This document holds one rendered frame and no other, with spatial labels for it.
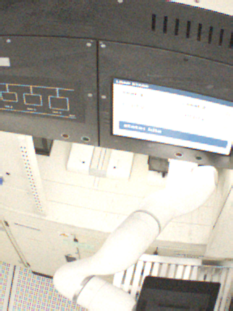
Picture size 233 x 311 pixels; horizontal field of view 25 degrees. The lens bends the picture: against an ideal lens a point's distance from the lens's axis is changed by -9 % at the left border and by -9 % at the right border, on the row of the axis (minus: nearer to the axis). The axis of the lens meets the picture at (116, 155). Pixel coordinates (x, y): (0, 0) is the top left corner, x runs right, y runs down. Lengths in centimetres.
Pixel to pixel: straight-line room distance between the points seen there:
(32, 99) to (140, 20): 39
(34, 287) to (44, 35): 182
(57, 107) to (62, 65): 16
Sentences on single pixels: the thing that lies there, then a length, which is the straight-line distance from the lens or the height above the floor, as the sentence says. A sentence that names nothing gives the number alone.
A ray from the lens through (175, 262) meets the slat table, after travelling 191.
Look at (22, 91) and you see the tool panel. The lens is 122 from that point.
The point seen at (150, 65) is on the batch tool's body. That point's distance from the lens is 106.
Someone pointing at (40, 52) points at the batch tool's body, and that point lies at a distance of 109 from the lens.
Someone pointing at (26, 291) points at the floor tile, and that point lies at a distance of 268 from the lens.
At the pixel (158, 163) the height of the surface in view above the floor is 100.
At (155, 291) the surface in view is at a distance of 186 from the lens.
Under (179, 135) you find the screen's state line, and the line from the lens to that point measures 124.
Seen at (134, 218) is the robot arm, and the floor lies 139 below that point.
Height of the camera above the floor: 256
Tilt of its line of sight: 60 degrees down
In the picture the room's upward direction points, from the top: 1 degrees clockwise
